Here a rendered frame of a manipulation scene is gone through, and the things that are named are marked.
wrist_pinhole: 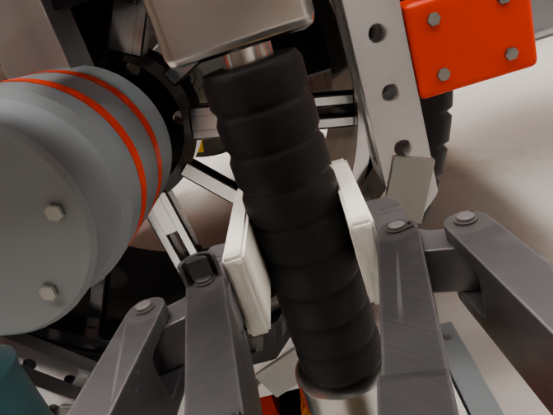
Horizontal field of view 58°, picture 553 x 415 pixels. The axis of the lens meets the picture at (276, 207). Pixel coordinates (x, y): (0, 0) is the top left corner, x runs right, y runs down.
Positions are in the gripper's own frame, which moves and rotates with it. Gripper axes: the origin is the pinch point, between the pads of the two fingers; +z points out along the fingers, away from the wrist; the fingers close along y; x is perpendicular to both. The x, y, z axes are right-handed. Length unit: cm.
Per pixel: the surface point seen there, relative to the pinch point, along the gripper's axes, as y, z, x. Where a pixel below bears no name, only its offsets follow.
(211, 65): -12, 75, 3
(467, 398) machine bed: 18, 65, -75
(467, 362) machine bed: 21, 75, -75
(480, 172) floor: 70, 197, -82
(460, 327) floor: 26, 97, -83
